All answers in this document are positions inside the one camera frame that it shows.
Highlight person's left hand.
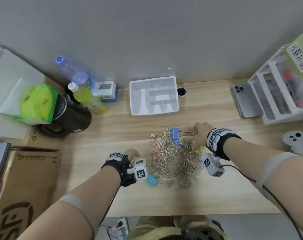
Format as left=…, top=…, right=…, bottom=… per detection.
left=124, top=148, right=141, bottom=163

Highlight person's right hand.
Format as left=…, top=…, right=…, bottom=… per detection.
left=192, top=122, right=214, bottom=148

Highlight large blue binder clip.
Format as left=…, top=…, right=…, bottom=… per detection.
left=170, top=127, right=196, bottom=141

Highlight large teal binder clip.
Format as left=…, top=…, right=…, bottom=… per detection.
left=146, top=163, right=166, bottom=187

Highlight pile of silver paper clips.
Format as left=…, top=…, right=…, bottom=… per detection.
left=149, top=126, right=205, bottom=190

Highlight white compartment tray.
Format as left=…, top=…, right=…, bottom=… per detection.
left=129, top=76, right=180, bottom=116

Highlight person's left forearm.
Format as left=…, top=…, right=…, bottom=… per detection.
left=16, top=165, right=122, bottom=240

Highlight person's right forearm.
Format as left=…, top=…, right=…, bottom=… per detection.
left=222, top=138, right=303, bottom=223

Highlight white and blue small box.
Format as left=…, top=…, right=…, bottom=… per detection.
left=92, top=80, right=119, bottom=103

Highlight person's khaki trousers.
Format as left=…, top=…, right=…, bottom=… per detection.
left=127, top=215, right=227, bottom=240

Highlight small cardboard box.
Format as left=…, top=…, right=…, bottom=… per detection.
left=10, top=76, right=66, bottom=152

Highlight large printed cardboard box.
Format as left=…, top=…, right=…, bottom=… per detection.
left=0, top=150, right=62, bottom=240

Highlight black right wristband with markers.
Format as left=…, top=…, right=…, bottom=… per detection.
left=206, top=128, right=243, bottom=161

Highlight black wristband with markers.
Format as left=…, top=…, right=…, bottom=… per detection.
left=206, top=128, right=243, bottom=161
left=101, top=152, right=137, bottom=187

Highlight black left wristband with markers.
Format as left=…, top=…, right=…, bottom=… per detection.
left=101, top=152, right=137, bottom=187

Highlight grey smartphone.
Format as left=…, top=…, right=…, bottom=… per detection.
left=230, top=83, right=263, bottom=119

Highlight white power strip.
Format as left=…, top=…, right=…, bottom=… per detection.
left=111, top=217, right=130, bottom=240

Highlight black kettle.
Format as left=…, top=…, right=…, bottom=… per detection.
left=39, top=93, right=93, bottom=138

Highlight yellow drink bottle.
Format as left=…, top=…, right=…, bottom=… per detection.
left=67, top=82, right=107, bottom=115

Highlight white drawer organizer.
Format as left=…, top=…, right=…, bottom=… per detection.
left=247, top=42, right=303, bottom=125

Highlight white handheld controller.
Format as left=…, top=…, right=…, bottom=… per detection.
left=282, top=130, right=303, bottom=157

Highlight clear purple-capped water bottle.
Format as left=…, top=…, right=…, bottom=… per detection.
left=55, top=56, right=100, bottom=92

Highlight green tissue pack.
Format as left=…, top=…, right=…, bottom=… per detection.
left=12, top=84, right=58, bottom=125

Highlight white flat carton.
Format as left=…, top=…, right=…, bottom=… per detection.
left=0, top=41, right=46, bottom=140

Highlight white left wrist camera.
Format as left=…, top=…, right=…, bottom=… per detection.
left=134, top=158, right=149, bottom=182

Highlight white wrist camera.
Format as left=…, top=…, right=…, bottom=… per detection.
left=201, top=153, right=225, bottom=177
left=134, top=158, right=149, bottom=182

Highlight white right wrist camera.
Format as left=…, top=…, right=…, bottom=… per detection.
left=201, top=153, right=225, bottom=177

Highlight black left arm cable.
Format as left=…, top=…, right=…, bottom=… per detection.
left=99, top=183, right=122, bottom=227

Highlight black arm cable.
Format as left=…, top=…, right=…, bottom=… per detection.
left=99, top=183, right=122, bottom=227
left=220, top=164, right=303, bottom=240

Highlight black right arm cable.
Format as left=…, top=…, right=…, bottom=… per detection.
left=220, top=164, right=303, bottom=240

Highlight black floor cables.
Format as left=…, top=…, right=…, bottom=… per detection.
left=99, top=224, right=122, bottom=240

